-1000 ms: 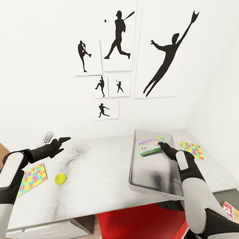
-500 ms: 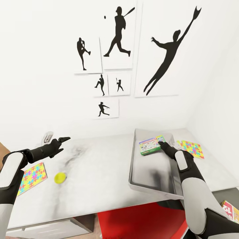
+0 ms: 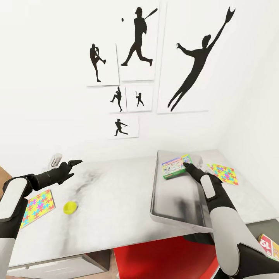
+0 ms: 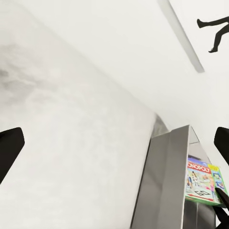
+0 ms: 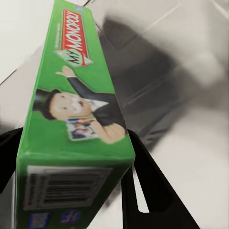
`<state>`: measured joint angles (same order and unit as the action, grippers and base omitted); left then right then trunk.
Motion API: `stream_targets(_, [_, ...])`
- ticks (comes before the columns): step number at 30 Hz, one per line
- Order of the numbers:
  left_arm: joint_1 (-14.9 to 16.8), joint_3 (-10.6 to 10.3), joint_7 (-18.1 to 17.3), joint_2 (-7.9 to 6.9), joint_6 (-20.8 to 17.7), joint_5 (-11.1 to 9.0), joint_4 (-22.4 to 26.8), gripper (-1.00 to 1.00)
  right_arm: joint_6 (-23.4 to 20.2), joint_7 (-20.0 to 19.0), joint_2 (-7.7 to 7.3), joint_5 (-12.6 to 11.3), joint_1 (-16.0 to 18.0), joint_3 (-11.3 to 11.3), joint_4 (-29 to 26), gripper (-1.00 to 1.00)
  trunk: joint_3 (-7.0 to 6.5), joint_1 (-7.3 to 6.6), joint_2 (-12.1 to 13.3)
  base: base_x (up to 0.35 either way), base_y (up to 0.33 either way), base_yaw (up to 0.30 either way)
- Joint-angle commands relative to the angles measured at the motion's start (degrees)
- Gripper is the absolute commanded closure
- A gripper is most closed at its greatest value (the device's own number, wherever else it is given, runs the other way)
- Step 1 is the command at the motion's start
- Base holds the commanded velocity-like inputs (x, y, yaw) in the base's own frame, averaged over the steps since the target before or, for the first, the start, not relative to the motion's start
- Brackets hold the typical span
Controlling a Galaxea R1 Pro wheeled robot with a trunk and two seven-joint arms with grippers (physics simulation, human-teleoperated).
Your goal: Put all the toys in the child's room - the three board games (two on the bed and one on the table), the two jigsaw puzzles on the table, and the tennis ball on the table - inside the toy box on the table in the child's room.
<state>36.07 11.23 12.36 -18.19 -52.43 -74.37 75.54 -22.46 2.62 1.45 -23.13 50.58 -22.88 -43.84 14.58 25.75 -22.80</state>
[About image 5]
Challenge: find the board game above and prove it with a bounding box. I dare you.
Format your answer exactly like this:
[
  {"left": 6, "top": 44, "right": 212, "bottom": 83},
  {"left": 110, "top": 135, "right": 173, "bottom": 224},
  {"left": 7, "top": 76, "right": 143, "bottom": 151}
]
[{"left": 15, "top": 0, "right": 135, "bottom": 229}]

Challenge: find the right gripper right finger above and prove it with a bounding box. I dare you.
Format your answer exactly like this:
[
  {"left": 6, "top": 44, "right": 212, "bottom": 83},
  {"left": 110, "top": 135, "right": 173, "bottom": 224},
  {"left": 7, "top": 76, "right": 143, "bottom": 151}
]
[{"left": 121, "top": 129, "right": 200, "bottom": 229}]

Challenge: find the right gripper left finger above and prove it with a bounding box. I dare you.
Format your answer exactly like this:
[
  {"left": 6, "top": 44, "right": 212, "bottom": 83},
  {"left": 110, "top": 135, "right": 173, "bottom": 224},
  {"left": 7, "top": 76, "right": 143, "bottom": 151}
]
[{"left": 0, "top": 127, "right": 23, "bottom": 195}]

